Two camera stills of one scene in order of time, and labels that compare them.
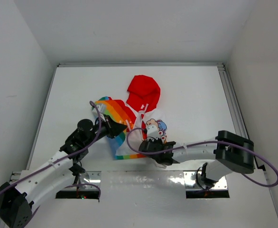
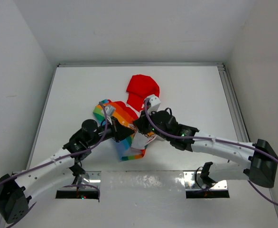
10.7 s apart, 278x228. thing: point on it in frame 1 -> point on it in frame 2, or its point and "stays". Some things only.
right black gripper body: (156, 141) -> (161, 135)
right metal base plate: (190, 182) stays
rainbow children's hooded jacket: (143, 94) stays
